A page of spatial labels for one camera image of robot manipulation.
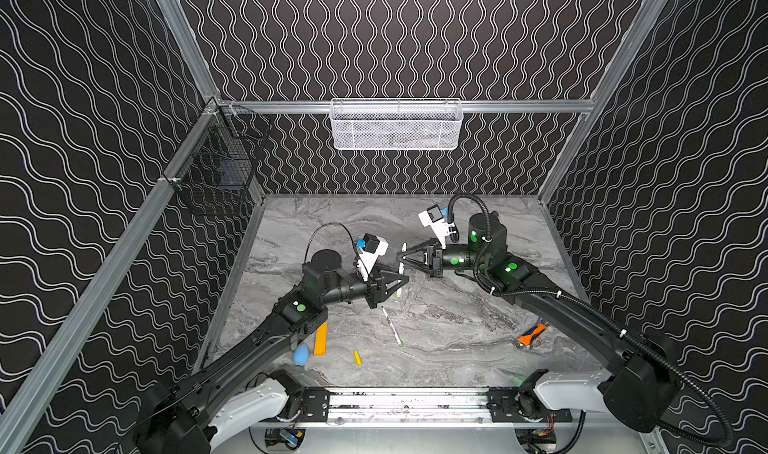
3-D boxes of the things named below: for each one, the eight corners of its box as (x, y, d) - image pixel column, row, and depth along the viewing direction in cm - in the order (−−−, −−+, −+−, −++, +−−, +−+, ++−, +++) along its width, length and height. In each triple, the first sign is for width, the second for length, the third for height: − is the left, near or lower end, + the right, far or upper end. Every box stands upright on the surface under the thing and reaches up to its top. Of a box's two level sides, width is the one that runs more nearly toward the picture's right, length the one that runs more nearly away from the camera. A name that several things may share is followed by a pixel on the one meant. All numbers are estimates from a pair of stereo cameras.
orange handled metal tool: (524, 352, 84) (526, 349, 83) (514, 342, 86) (516, 339, 85) (548, 328, 89) (551, 325, 87) (538, 320, 91) (541, 317, 89)
